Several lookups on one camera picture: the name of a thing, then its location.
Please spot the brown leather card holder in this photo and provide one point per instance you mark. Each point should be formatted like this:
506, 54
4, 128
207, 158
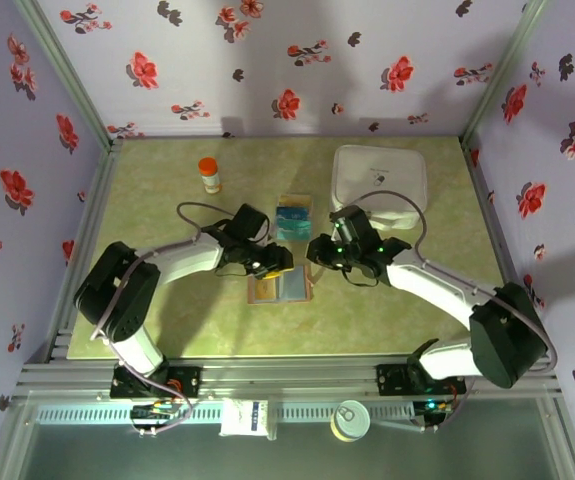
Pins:
294, 285

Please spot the gold bank card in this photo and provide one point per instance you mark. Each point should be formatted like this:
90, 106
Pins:
297, 201
267, 290

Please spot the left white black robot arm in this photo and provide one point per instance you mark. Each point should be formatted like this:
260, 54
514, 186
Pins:
187, 257

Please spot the clear acrylic slotted box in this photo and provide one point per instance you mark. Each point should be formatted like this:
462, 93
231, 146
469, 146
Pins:
311, 200

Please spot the white square container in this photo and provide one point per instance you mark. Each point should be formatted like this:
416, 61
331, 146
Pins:
382, 170

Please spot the orange capped supplement bottle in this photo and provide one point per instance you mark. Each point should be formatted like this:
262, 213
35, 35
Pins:
209, 175

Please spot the white paper packet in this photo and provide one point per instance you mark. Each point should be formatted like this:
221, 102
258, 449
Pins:
239, 417

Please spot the tin can with pull tab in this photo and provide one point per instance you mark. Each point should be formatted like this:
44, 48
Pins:
350, 420

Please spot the small controller circuit board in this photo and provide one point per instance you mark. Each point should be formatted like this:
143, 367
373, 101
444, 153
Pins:
434, 407
152, 412

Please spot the grey metal sheet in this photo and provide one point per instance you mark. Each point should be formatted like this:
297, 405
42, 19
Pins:
167, 455

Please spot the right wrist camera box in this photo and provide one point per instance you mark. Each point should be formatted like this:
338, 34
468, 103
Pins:
352, 225

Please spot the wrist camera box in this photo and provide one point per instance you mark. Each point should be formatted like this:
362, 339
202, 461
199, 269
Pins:
249, 222
352, 225

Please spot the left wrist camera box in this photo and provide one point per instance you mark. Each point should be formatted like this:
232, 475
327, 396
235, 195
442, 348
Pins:
249, 222

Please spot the aluminium frame cross rails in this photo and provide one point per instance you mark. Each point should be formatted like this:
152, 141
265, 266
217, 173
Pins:
287, 375

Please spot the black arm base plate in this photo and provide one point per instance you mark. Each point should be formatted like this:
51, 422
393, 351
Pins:
392, 380
187, 380

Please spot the aluminium frame side rail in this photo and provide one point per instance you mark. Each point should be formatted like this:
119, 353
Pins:
92, 220
494, 225

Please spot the aluminium corner post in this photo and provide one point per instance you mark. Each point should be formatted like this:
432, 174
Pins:
499, 75
69, 75

